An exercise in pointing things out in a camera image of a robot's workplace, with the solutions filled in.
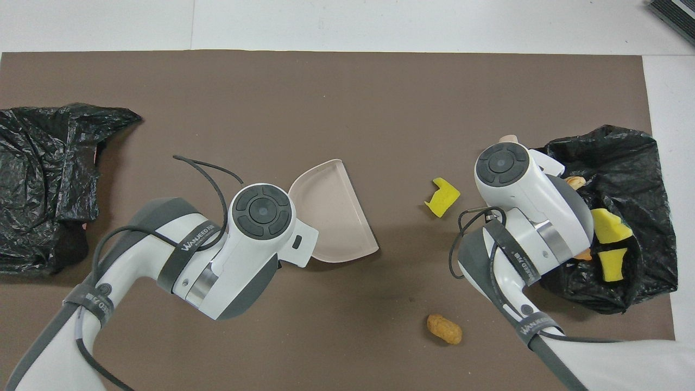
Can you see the brown table mat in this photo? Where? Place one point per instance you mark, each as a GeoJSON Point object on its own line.
{"type": "Point", "coordinates": [380, 81]}

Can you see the notched yellow sponge piece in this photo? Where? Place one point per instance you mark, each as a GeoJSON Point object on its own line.
{"type": "Point", "coordinates": [444, 198]}

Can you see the beige plastic dustpan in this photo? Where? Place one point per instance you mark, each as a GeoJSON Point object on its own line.
{"type": "Point", "coordinates": [336, 217]}

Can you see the flared yellow sponge piece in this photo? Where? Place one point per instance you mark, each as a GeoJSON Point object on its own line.
{"type": "Point", "coordinates": [612, 265]}

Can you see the open black bag trash bin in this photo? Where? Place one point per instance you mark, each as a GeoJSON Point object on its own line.
{"type": "Point", "coordinates": [640, 163]}

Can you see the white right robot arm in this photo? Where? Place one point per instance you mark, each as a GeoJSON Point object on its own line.
{"type": "Point", "coordinates": [521, 184]}

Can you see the black ribbed device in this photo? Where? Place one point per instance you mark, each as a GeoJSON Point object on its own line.
{"type": "Point", "coordinates": [676, 13]}

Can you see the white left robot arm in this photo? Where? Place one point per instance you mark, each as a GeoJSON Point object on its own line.
{"type": "Point", "coordinates": [244, 255]}

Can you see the rounded yellow sponge piece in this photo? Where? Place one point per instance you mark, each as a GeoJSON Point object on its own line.
{"type": "Point", "coordinates": [611, 227]}

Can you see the crumpled closed black trash bag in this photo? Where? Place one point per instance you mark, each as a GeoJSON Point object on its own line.
{"type": "Point", "coordinates": [32, 233]}

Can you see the torn croissant bread piece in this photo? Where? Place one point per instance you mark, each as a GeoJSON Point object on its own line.
{"type": "Point", "coordinates": [576, 182]}
{"type": "Point", "coordinates": [585, 254]}

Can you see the beige hand brush black bristles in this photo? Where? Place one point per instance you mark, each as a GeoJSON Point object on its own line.
{"type": "Point", "coordinates": [509, 139]}

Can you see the brown peanut shaped bread toy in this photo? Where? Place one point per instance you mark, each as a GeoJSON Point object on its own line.
{"type": "Point", "coordinates": [444, 328]}

